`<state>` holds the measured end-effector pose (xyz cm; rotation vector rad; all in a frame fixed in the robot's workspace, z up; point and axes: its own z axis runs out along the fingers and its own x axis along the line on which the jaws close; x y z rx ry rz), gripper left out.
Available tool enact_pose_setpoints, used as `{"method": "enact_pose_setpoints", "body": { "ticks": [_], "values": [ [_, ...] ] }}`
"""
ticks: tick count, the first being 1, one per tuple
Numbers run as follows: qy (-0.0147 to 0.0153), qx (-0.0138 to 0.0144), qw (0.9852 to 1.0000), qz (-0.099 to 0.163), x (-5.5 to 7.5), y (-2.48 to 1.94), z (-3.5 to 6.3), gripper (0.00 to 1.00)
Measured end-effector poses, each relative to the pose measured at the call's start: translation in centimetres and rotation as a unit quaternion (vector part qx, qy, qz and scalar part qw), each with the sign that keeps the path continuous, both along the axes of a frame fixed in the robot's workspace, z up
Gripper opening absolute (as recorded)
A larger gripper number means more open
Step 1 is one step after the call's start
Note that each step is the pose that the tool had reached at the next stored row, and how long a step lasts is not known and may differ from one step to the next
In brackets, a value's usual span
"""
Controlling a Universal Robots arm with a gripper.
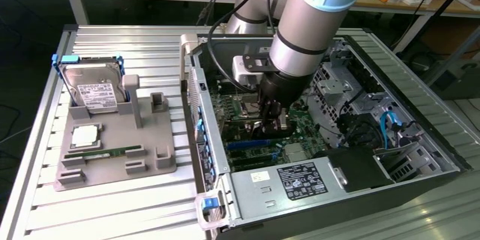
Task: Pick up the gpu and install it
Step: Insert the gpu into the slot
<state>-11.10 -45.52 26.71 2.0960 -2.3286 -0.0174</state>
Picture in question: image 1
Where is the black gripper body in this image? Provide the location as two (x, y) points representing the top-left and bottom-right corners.
(257, 71), (311, 109)

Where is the CPU socket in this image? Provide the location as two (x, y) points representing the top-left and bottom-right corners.
(238, 101), (262, 119)

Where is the green motherboard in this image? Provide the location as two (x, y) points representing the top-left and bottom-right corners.
(209, 81), (330, 172)

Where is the silver disk bay cage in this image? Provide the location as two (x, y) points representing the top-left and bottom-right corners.
(306, 60), (378, 130)

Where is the blue expansion slot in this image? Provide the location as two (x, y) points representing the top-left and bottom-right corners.
(225, 138), (271, 151)

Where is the silver chipset heat sink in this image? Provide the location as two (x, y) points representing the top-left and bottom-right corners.
(283, 143), (310, 161)

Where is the black expansion slot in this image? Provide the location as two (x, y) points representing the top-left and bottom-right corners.
(230, 152), (277, 166)

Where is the black air shroud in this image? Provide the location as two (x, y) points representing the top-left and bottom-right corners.
(313, 147), (394, 193)

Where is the grey power supply unit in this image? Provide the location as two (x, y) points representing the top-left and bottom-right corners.
(229, 159), (349, 220)

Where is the grey parts rack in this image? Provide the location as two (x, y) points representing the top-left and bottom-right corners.
(51, 74), (177, 192)

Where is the open black PC case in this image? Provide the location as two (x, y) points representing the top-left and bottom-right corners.
(178, 33), (471, 240)

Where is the green RAM stick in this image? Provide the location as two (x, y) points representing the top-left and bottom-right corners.
(65, 146), (142, 160)

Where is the silver hard disk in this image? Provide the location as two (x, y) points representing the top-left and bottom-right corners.
(61, 62), (126, 113)

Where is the black computer tower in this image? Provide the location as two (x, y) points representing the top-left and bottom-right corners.
(430, 62), (480, 101)

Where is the silver CPU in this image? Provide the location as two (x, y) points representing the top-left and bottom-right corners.
(70, 124), (102, 148)

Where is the black stand pole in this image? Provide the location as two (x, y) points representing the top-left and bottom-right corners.
(389, 0), (475, 52)

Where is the blue disk caddy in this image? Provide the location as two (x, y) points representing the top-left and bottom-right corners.
(51, 53), (131, 109)

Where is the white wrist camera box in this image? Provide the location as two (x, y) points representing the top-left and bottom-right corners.
(230, 53), (279, 89)

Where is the black wire bundle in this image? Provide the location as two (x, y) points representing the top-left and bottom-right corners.
(334, 112), (385, 148)

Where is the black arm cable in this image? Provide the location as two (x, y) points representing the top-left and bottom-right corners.
(206, 0), (273, 93)

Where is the blue SATA wire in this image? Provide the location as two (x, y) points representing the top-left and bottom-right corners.
(378, 110), (402, 150)

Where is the dangling cable with plug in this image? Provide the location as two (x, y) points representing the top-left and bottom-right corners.
(199, 0), (225, 26)

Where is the black coiled cable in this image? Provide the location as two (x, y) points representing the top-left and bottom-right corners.
(406, 51), (433, 73)

